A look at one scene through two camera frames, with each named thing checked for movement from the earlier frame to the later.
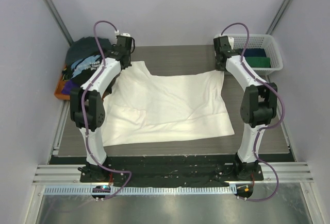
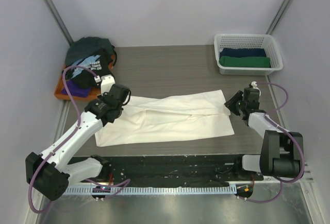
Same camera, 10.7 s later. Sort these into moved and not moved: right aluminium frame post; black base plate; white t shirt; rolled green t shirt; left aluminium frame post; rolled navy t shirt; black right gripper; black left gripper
Moved: black right gripper; black left gripper; white t shirt
Not moved: left aluminium frame post; black base plate; rolled navy t shirt; right aluminium frame post; rolled green t shirt
